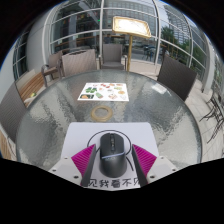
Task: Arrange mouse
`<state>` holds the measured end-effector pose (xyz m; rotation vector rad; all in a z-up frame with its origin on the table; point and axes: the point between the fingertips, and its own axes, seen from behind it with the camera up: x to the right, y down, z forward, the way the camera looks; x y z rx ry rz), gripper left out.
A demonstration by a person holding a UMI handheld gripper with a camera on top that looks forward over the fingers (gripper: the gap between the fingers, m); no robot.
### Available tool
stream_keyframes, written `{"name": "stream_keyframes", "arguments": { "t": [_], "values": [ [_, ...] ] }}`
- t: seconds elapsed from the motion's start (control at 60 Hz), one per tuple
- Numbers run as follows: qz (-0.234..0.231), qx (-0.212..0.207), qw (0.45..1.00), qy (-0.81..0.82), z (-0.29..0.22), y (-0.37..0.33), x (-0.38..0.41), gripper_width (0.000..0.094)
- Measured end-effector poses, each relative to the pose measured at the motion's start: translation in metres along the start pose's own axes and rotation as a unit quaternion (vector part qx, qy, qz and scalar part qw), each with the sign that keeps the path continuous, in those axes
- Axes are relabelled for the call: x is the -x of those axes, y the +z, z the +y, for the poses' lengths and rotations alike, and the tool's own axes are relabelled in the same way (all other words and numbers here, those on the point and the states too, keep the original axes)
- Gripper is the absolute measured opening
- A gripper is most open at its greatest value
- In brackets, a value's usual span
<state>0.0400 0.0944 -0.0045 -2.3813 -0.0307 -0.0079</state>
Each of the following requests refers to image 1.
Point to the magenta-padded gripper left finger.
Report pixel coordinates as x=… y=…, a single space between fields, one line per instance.
x=81 y=161

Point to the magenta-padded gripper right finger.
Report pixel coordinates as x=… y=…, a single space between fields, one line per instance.
x=146 y=160

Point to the black computer mouse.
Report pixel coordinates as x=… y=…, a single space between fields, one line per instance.
x=112 y=156

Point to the white mouse pad with drawing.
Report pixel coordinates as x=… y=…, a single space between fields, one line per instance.
x=80 y=136

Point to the colourful picture menu card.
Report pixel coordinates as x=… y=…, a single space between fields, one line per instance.
x=103 y=92

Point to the black metal folding furniture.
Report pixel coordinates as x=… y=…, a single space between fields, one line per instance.
x=215 y=113

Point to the dark grey wicker chair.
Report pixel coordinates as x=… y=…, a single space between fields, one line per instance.
x=11 y=113

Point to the dark brown wicker chair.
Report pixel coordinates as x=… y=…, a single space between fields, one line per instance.
x=176 y=78

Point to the wooden slatted bench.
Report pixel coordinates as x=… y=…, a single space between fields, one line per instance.
x=30 y=86

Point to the grey-brown wicker chair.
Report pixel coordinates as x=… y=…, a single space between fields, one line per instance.
x=79 y=63

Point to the brown wicker armchair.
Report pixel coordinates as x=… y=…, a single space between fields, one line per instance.
x=52 y=61

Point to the grey wicker armchair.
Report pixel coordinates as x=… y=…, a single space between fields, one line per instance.
x=112 y=53

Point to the gold framed menu stand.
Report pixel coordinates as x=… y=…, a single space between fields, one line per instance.
x=131 y=26

